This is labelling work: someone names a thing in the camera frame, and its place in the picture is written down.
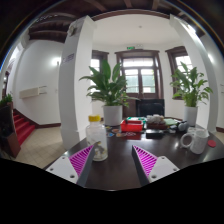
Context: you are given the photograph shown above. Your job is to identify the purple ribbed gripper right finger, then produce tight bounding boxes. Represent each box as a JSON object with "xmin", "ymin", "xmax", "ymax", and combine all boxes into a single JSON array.
[{"xmin": 132, "ymin": 145, "xmax": 179, "ymax": 186}]

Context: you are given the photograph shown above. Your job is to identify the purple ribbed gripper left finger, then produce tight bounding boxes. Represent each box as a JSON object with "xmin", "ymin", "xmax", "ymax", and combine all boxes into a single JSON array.
[{"xmin": 47, "ymin": 145, "xmax": 95, "ymax": 187}]

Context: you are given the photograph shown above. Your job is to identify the black box on table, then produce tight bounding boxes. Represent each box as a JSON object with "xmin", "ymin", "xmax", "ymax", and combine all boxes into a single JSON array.
[{"xmin": 146, "ymin": 129, "xmax": 164, "ymax": 139}]

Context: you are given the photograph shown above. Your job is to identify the clear bottle yellow cap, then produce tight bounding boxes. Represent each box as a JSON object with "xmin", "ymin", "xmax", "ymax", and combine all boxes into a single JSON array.
[{"xmin": 86, "ymin": 115, "xmax": 108, "ymax": 161}]

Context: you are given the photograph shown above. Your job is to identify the brown basket of white items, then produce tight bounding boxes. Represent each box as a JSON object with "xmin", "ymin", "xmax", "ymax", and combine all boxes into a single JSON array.
[{"xmin": 146, "ymin": 114, "xmax": 167, "ymax": 130}]

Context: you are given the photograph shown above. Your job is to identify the red plastic basket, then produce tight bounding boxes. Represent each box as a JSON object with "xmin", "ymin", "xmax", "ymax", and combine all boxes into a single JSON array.
[{"xmin": 120, "ymin": 120, "xmax": 143, "ymax": 132}]

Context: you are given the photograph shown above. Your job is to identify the white ceramic mug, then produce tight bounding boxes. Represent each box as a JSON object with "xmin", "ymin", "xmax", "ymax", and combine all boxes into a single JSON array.
[{"xmin": 180, "ymin": 128, "xmax": 209, "ymax": 154}]

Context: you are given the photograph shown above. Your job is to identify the black chair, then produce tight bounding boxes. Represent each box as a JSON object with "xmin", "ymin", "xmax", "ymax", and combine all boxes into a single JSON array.
[{"xmin": 136, "ymin": 99, "xmax": 165, "ymax": 117}]

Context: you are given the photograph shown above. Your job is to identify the red carpeted stairs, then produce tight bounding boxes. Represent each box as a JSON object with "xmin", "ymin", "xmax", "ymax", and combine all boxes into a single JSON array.
[{"xmin": 13, "ymin": 115, "xmax": 35, "ymax": 145}]

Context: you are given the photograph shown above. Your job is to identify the small red round lid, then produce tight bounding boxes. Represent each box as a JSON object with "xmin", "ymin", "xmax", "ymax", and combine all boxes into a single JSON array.
[{"xmin": 208, "ymin": 140, "xmax": 216, "ymax": 148}]

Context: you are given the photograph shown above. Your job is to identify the left potted green plant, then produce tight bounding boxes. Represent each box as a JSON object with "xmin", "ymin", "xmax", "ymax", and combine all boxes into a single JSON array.
[{"xmin": 80, "ymin": 60, "xmax": 135, "ymax": 126}]

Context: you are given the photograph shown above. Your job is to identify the potted green plant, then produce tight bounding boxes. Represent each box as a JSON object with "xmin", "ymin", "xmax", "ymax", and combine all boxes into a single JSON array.
[
  {"xmin": 80, "ymin": 60, "xmax": 135, "ymax": 126},
  {"xmin": 170, "ymin": 63, "xmax": 213, "ymax": 127}
]

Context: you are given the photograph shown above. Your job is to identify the right potted green plant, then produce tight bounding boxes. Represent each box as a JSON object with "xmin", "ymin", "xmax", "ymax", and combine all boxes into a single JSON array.
[{"xmin": 170, "ymin": 63, "xmax": 213, "ymax": 127}]

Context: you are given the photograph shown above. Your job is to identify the brown wooden door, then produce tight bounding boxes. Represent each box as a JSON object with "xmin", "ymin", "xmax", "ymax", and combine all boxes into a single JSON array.
[{"xmin": 114, "ymin": 49, "xmax": 165, "ymax": 118}]

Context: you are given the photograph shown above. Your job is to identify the white wall air conditioner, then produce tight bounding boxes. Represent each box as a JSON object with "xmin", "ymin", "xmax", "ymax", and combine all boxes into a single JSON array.
[{"xmin": 19, "ymin": 86, "xmax": 47, "ymax": 99}]

